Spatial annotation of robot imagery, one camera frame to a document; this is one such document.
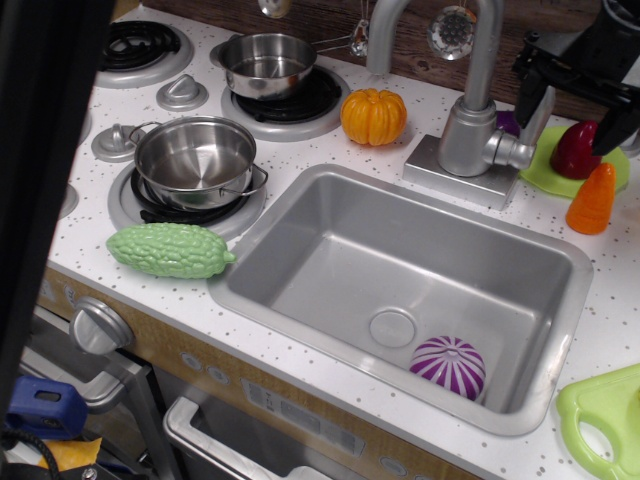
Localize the steel pot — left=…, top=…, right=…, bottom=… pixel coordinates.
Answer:
left=134, top=116, right=268, bottom=212
left=210, top=33, right=317, bottom=101

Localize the rear steel pot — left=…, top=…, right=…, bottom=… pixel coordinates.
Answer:
left=210, top=33, right=317, bottom=101

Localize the white vertical post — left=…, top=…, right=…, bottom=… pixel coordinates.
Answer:
left=620, top=143, right=640, bottom=158

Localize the silver oven knob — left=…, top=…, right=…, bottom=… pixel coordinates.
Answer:
left=69, top=296, right=135, bottom=356

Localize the black foreground post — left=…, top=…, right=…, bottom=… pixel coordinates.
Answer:
left=1, top=1, right=114, bottom=410

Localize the silver stove knob rear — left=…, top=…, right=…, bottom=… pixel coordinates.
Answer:
left=156, top=74, right=209, bottom=111

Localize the green toy bitter melon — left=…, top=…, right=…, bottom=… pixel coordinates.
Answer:
left=106, top=223, right=237, bottom=279

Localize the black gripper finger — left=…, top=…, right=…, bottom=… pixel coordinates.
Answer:
left=515, top=74, right=549, bottom=128
left=592, top=102, right=639, bottom=156

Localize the front steel pot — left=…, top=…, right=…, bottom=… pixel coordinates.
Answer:
left=134, top=116, right=268, bottom=212

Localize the dark red toy pepper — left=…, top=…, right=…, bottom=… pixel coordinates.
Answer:
left=550, top=120, right=602, bottom=180

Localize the light green plate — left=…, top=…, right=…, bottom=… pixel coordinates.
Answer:
left=519, top=126, right=630, bottom=199

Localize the purple toy eggplant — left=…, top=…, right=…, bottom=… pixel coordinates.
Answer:
left=496, top=110, right=521, bottom=137

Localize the silver stove knob middle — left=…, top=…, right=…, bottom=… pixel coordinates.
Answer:
left=91, top=123, right=146, bottom=163

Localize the rear right stove burner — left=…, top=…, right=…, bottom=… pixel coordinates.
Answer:
left=221, top=67, right=351, bottom=143

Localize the hanging silver spoon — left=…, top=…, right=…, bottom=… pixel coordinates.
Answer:
left=258, top=0, right=292, bottom=19

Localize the silver dishwasher door handle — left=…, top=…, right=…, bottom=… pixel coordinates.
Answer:
left=163, top=395, right=321, bottom=480

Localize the silver oven door handle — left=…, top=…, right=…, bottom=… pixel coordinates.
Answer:
left=19, top=305, right=154, bottom=416

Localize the hanging slotted spoon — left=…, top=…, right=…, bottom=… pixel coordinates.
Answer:
left=427, top=2, right=477, bottom=61

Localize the orange toy pumpkin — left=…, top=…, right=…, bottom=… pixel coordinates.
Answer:
left=340, top=88, right=407, bottom=146

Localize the green plastic cutting board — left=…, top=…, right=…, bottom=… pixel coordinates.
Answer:
left=556, top=365, right=639, bottom=479

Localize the silver toy faucet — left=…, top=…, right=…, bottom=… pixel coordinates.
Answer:
left=366, top=0, right=535, bottom=211

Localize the orange toy carrot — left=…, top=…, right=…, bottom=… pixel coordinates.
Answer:
left=565, top=163, right=617, bottom=235

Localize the purple white striped onion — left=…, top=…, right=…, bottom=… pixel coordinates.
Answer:
left=409, top=336, right=486, bottom=401

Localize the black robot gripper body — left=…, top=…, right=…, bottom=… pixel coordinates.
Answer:
left=513, top=1, right=639, bottom=106

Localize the silver stove knob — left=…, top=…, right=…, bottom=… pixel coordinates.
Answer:
left=91, top=123, right=146, bottom=163
left=58, top=184, right=79, bottom=219
left=156, top=74, right=209, bottom=111

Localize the silver faucet lever handle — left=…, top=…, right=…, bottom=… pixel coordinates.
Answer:
left=519, top=86, right=556, bottom=150

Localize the stove burner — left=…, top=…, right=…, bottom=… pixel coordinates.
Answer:
left=77, top=108, right=93, bottom=147
left=221, top=67, right=351, bottom=143
left=107, top=164, right=267, bottom=241
left=95, top=20, right=194, bottom=89

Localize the rear left stove burner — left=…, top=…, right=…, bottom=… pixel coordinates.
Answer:
left=95, top=20, right=194, bottom=89

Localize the front left stove burner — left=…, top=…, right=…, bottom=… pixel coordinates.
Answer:
left=77, top=108, right=93, bottom=147

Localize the silver stove knob front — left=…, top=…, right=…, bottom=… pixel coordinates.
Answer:
left=58, top=184, right=79, bottom=219

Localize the blue clamp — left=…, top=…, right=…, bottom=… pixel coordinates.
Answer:
left=4, top=376, right=88, bottom=440

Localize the front right stove burner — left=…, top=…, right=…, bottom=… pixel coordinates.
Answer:
left=107, top=164, right=267, bottom=241

